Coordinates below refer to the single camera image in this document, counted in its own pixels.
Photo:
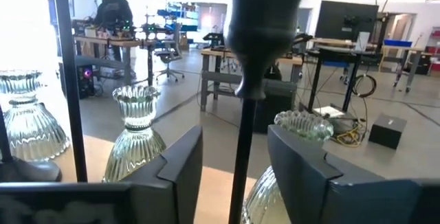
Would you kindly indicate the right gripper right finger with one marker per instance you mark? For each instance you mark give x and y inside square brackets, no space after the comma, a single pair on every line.
[309,189]

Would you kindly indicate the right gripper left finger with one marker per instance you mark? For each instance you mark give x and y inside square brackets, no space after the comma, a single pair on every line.
[178,189]

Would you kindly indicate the clear ribbed glass candle holder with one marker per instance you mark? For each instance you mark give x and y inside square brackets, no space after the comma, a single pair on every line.
[134,148]
[302,124]
[31,138]

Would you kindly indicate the medium black candlestick holder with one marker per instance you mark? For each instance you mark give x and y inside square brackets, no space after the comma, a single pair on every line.
[68,79]

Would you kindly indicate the shortest black candlestick holder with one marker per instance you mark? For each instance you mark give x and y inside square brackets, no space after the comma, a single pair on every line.
[261,28]

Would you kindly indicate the black background robot arm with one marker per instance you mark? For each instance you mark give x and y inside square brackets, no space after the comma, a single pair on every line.
[302,39]
[214,41]

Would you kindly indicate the white flat device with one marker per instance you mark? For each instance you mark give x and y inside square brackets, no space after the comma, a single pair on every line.
[328,111]

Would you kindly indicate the black computer tower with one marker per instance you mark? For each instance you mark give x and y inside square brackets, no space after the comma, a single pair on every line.
[275,114]

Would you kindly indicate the small black box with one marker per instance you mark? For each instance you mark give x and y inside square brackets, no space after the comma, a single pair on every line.
[386,133]

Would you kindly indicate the wooden workbench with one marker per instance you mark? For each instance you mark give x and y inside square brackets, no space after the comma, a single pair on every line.
[130,43]
[220,79]

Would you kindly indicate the grey office chair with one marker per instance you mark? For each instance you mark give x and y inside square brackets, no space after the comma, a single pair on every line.
[168,55]

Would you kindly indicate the black standing desk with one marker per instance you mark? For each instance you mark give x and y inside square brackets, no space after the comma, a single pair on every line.
[340,55]

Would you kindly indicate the computer tower with pink light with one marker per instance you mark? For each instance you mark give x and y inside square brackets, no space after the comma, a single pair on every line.
[86,83]

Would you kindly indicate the wooden rolling table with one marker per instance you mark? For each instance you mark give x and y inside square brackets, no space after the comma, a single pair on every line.
[402,48]

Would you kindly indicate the blue plastic bin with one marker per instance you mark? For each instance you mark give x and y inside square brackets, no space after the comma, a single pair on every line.
[397,43]

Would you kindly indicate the blue storage bin rack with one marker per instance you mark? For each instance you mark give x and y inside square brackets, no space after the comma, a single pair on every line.
[178,12]

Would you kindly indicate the black computer monitor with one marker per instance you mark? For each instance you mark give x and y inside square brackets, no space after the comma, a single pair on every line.
[343,14]

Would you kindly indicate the red storage shelf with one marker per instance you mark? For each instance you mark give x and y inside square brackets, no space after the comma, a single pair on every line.
[434,50]

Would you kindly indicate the person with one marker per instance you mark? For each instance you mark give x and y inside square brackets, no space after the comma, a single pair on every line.
[113,11]

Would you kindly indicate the wooden shelf with black frame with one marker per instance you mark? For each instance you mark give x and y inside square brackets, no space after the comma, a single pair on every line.
[216,196]

